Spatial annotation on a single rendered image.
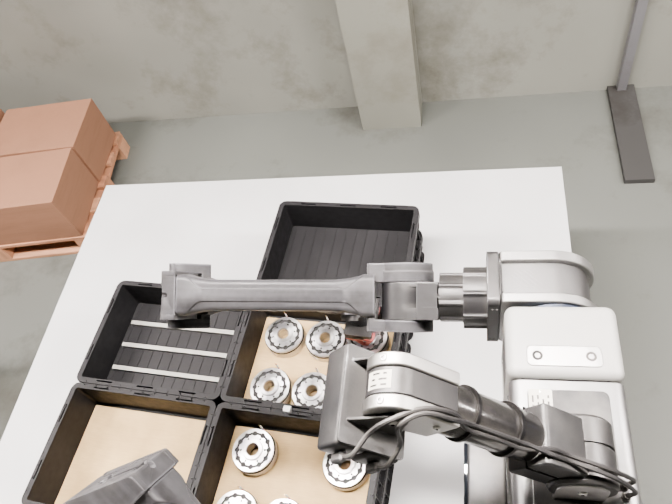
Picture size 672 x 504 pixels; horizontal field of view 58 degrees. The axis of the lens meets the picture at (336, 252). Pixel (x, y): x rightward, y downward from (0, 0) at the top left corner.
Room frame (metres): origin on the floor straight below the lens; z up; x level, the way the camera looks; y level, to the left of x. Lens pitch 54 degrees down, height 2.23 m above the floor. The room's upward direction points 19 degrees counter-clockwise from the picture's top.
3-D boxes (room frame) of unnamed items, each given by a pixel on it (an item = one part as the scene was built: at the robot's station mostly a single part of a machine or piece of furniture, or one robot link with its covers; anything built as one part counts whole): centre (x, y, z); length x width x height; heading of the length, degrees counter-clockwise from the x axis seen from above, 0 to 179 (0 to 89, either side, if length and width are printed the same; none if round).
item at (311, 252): (0.96, -0.01, 0.87); 0.40 x 0.30 x 0.11; 63
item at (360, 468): (0.44, 0.14, 0.86); 0.10 x 0.10 x 0.01
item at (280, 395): (0.67, 0.26, 0.86); 0.10 x 0.10 x 0.01
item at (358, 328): (0.70, -0.01, 1.01); 0.10 x 0.07 x 0.07; 152
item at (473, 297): (0.41, -0.16, 1.45); 0.09 x 0.08 x 0.12; 158
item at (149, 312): (0.87, 0.49, 0.87); 0.40 x 0.30 x 0.11; 63
